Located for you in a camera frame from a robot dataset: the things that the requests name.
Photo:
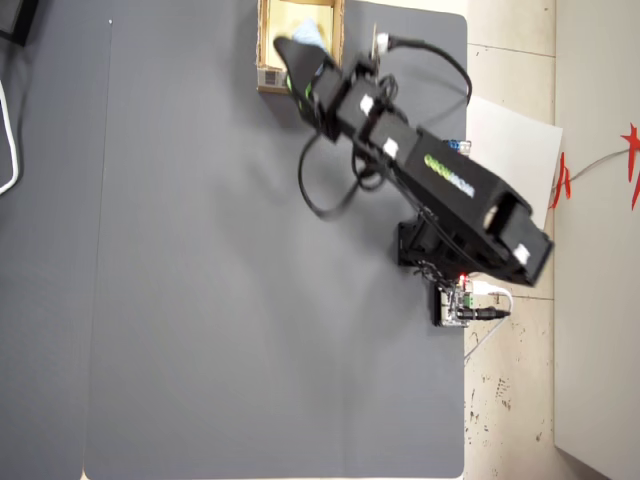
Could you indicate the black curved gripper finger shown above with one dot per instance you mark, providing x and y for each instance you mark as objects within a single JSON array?
[{"x": 300, "y": 60}]

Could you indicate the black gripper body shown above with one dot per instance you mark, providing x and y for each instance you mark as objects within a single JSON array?
[{"x": 355, "y": 105}]

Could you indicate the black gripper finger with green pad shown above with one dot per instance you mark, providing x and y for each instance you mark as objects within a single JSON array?
[{"x": 302, "y": 102}]

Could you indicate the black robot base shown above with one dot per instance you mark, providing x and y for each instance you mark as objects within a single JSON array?
[{"x": 415, "y": 245}]

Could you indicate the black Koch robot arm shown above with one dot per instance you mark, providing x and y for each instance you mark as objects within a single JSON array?
[{"x": 450, "y": 185}]

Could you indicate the open cardboard box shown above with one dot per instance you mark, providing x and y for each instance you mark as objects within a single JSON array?
[{"x": 340, "y": 35}]

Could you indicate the pale yellow paper sheet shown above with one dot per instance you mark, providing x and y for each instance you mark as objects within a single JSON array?
[{"x": 280, "y": 20}]

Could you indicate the blue white connector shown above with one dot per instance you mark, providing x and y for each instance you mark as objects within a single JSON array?
[{"x": 461, "y": 146}]

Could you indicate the white paper sheet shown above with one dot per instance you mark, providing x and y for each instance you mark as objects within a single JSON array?
[{"x": 505, "y": 135}]

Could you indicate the large grey table mat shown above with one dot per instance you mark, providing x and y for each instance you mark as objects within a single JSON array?
[{"x": 250, "y": 300}]

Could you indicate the small board with red LED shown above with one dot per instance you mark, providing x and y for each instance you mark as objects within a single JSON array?
[{"x": 462, "y": 281}]

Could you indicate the black flat device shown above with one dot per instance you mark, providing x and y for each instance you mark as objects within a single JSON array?
[{"x": 17, "y": 17}]

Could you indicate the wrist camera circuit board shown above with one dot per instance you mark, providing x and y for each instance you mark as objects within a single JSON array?
[{"x": 375, "y": 47}]

